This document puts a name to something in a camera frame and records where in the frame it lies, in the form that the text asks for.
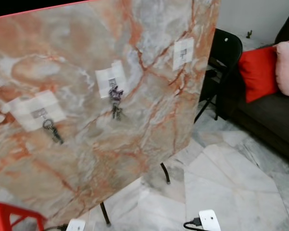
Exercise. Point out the small metal hook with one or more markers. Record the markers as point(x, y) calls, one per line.
point(40, 114)
point(111, 81)

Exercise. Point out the red cushion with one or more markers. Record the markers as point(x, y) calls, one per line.
point(257, 72)

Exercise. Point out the white tape patch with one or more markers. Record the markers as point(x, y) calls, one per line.
point(103, 79)
point(188, 45)
point(24, 108)

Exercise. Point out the dark sofa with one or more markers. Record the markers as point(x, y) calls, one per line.
point(269, 120)

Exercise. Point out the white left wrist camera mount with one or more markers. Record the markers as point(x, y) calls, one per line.
point(76, 225)

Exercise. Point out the red plastic stool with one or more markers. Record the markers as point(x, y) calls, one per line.
point(5, 214)

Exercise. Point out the black folding chair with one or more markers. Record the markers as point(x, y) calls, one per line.
point(229, 53)

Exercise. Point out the dark key bunch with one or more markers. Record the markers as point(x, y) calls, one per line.
point(115, 94)

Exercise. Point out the small dark object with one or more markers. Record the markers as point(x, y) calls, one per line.
point(249, 33)

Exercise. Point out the pink pillow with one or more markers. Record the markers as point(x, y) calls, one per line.
point(288, 70)

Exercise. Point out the black metal board leg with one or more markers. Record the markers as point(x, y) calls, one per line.
point(105, 214)
point(165, 173)

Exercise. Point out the marble pattern board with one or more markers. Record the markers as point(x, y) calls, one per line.
point(86, 154)

